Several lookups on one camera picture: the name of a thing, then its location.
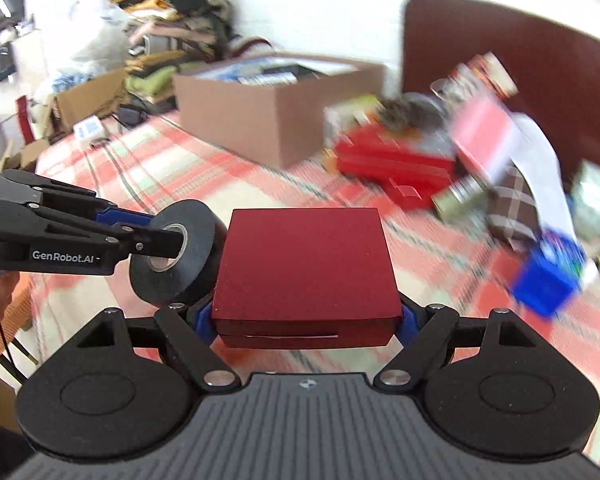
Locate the pile of clothes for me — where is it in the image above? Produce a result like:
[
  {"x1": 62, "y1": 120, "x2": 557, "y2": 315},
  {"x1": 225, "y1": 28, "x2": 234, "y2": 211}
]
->
[{"x1": 102, "y1": 0, "x2": 277, "y2": 107}]

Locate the dark brown headboard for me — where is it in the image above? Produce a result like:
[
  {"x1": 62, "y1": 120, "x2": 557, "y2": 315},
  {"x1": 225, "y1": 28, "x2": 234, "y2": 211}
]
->
[{"x1": 401, "y1": 0, "x2": 600, "y2": 211}]

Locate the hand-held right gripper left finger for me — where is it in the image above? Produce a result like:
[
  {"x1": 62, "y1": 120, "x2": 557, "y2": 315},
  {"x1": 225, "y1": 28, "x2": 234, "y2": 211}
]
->
[{"x1": 75, "y1": 302, "x2": 242, "y2": 392}]

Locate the orange woven chair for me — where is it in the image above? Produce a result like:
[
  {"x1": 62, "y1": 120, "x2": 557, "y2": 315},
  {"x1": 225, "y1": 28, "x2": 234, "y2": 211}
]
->
[{"x1": 0, "y1": 276, "x2": 37, "y2": 361}]

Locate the black tape roll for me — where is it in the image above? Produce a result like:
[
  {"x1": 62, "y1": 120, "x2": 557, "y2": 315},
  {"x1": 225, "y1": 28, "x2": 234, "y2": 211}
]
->
[{"x1": 128, "y1": 199, "x2": 229, "y2": 309}]

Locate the small white box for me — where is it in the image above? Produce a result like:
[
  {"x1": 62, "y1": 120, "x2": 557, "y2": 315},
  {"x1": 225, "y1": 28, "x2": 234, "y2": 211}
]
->
[{"x1": 74, "y1": 115, "x2": 107, "y2": 141}]

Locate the red plaid blanket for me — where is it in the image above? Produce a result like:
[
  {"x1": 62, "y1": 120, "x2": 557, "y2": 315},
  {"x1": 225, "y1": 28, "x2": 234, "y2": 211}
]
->
[{"x1": 30, "y1": 110, "x2": 600, "y2": 467}]

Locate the metal tin can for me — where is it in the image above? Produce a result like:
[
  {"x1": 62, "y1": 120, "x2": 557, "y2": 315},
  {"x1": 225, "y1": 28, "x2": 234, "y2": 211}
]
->
[{"x1": 431, "y1": 174, "x2": 490, "y2": 224}]

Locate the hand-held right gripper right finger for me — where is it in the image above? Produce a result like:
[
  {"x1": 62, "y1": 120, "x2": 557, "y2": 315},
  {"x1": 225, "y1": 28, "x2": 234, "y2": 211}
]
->
[{"x1": 374, "y1": 302, "x2": 527, "y2": 391}]

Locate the large cardboard box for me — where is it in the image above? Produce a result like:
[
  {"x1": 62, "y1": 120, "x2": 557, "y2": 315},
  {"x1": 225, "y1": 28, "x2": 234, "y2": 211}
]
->
[{"x1": 173, "y1": 52, "x2": 387, "y2": 170}]

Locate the white paper sheet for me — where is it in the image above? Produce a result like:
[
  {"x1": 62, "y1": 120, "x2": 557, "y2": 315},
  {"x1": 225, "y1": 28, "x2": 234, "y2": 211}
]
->
[{"x1": 509, "y1": 114, "x2": 577, "y2": 242}]

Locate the blue box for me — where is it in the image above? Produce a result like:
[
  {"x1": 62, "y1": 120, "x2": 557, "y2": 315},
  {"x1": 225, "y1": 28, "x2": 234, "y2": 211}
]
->
[{"x1": 510, "y1": 231, "x2": 587, "y2": 319}]

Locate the red plastic case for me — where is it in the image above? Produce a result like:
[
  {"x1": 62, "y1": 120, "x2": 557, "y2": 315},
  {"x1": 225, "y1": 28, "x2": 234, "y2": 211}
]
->
[{"x1": 329, "y1": 126, "x2": 457, "y2": 212}]

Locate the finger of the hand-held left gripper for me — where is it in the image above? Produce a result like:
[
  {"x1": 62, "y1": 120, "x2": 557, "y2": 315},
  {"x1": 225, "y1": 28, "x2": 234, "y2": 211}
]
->
[
  {"x1": 105, "y1": 225, "x2": 188, "y2": 262},
  {"x1": 2, "y1": 169, "x2": 157, "y2": 229}
]

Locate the dark red box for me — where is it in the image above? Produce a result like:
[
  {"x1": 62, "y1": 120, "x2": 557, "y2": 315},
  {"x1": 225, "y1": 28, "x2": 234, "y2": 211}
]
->
[{"x1": 211, "y1": 208, "x2": 401, "y2": 350}]

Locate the open cardboard box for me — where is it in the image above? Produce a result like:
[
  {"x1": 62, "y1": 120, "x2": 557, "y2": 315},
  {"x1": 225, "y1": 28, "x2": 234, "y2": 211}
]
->
[{"x1": 54, "y1": 69, "x2": 131, "y2": 132}]

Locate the green and white box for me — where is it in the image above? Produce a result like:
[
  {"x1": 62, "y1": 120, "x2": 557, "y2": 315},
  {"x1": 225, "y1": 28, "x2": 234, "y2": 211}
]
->
[{"x1": 571, "y1": 159, "x2": 600, "y2": 243}]

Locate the brown plaid pouch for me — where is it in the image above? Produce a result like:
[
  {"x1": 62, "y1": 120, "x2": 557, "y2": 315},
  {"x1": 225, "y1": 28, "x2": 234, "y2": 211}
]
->
[{"x1": 484, "y1": 166, "x2": 542, "y2": 252}]

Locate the red and white package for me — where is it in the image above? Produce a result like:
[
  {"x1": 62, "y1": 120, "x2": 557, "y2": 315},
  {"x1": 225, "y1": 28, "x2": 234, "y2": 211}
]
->
[{"x1": 449, "y1": 94, "x2": 522, "y2": 187}]

